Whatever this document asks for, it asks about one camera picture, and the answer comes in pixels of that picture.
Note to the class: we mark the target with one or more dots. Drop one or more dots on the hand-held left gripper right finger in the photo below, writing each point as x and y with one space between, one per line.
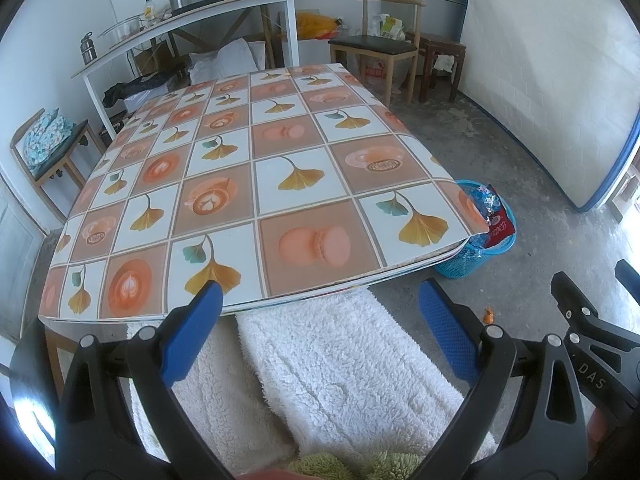
447 332

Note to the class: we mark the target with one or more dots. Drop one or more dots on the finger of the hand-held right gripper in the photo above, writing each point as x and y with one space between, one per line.
627 280
572 300

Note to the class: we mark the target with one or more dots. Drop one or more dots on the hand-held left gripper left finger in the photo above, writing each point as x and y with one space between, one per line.
192 330

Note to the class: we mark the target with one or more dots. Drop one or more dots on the blue plastic basket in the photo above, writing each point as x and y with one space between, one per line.
465 260

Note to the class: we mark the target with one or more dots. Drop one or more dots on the red snack bag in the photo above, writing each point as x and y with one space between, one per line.
500 225

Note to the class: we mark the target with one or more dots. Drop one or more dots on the blue wrapper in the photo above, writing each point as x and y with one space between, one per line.
477 199

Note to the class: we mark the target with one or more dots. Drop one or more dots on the person's right hand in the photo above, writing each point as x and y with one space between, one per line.
597 430

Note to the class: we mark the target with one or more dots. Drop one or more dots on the orange scrap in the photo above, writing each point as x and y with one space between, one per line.
488 316

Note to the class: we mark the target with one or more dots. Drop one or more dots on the green shaggy cloth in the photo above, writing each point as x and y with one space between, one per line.
350 467

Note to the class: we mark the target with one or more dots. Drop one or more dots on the black padded chair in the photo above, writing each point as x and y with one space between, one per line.
30 385

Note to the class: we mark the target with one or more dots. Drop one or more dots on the wooden chair grey seat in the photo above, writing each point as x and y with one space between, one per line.
60 155

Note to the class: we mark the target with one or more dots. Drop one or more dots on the white mattress blue edge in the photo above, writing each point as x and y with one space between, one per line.
540 75

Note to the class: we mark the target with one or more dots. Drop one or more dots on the table with patterned cloth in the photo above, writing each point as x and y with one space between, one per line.
300 125

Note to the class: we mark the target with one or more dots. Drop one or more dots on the floral cushion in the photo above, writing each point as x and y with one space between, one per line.
47 137

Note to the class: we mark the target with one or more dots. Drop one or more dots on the black bag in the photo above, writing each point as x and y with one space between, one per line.
140 89

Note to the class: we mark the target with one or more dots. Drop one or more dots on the white rag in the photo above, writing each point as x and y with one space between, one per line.
444 64

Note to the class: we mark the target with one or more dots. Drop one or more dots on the white red printed sack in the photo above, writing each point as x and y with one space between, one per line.
380 72

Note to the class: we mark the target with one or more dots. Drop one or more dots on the cardboard box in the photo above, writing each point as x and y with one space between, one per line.
152 62

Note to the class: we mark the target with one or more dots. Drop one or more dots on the dark wooden stool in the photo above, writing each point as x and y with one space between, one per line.
440 42

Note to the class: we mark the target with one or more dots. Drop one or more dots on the wooden chair dark seat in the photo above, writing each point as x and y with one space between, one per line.
375 46

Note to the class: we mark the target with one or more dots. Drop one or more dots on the steel thermos bottle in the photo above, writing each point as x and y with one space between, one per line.
88 50

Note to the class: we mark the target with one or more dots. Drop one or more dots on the glass bowl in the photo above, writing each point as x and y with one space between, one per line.
120 32

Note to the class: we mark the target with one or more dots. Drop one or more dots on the white green printed bag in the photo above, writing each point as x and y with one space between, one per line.
387 27

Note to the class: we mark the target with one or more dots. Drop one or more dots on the white side table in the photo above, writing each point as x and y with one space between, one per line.
200 7

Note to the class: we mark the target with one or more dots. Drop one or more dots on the small yellow bottle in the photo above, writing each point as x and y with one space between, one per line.
148 10

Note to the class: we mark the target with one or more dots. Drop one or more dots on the yellow plastic bag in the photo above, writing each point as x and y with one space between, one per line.
315 25

